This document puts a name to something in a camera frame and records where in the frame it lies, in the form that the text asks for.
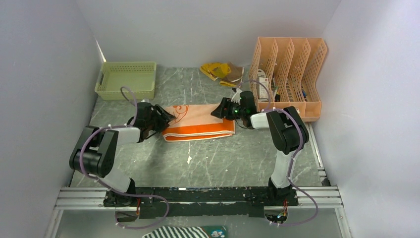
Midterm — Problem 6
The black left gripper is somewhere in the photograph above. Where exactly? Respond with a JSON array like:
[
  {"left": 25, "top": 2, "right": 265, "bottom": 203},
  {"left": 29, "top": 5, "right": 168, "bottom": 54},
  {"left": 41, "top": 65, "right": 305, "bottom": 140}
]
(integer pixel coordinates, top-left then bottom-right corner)
[{"left": 146, "top": 104, "right": 176, "bottom": 134}]

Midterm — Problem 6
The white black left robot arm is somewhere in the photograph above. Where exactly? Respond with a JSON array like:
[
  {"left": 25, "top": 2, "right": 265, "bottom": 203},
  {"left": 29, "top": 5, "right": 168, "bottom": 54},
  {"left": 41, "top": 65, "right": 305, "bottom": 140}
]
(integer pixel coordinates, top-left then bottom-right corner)
[{"left": 69, "top": 101, "right": 176, "bottom": 207}]

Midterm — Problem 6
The green plastic basket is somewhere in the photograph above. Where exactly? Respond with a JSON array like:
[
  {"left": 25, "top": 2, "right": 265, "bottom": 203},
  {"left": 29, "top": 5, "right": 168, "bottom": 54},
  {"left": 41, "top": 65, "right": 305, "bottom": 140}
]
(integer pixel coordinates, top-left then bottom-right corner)
[{"left": 95, "top": 61, "right": 157, "bottom": 101}]

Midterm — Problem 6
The white red paper card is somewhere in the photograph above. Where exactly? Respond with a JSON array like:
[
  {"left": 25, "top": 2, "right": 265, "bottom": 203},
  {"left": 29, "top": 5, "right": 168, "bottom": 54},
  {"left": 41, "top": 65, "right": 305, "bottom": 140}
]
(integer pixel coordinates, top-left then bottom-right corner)
[{"left": 257, "top": 69, "right": 269, "bottom": 101}]

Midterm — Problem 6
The teal patterned cloth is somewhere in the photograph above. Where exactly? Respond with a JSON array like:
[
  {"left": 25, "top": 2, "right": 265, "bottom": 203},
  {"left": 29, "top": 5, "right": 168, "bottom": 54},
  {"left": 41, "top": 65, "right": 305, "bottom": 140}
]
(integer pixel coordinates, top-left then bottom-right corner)
[{"left": 201, "top": 226, "right": 228, "bottom": 238}]

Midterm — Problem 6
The orange plastic file organizer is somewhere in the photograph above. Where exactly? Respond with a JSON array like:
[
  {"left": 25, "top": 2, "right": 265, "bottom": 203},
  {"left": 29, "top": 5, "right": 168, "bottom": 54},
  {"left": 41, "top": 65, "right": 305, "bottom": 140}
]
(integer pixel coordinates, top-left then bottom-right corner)
[{"left": 249, "top": 37, "right": 328, "bottom": 122}]

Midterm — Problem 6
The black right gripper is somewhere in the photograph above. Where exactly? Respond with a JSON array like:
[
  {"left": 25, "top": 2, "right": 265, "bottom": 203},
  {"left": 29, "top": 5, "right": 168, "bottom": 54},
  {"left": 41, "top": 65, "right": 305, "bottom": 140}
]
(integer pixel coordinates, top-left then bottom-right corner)
[{"left": 211, "top": 97, "right": 245, "bottom": 120}]

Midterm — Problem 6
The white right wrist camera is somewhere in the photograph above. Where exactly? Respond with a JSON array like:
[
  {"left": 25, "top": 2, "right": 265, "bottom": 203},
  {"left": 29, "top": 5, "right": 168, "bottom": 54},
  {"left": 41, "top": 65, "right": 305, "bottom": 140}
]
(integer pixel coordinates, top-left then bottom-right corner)
[{"left": 231, "top": 87, "right": 242, "bottom": 104}]

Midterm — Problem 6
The yellow brown towel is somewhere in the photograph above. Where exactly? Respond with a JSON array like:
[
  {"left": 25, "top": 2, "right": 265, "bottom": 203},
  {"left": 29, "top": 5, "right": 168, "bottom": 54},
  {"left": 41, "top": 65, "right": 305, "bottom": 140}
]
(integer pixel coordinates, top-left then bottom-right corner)
[{"left": 200, "top": 62, "right": 244, "bottom": 87}]

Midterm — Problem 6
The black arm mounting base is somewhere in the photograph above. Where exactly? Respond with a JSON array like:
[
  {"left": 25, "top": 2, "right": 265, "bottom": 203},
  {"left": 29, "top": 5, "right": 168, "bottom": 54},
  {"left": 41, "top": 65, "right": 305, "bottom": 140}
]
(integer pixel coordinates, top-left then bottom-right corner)
[{"left": 103, "top": 185, "right": 299, "bottom": 219}]

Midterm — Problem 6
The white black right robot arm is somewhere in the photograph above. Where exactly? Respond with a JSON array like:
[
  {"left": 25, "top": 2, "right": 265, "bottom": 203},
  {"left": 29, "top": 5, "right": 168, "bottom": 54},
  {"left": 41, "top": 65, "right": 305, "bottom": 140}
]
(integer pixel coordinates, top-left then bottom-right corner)
[{"left": 211, "top": 89, "right": 309, "bottom": 206}]

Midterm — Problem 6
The orange white patterned towel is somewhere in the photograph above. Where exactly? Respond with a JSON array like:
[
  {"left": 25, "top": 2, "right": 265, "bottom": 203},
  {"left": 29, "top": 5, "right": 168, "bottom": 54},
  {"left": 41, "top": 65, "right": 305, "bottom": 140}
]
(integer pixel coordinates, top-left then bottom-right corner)
[{"left": 162, "top": 104, "right": 235, "bottom": 142}]

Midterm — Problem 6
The black white striped towel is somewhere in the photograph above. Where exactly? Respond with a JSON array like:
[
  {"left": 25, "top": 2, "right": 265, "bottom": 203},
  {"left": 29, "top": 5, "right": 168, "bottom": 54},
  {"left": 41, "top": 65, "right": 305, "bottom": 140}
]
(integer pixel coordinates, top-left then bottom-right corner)
[{"left": 142, "top": 226, "right": 210, "bottom": 238}]

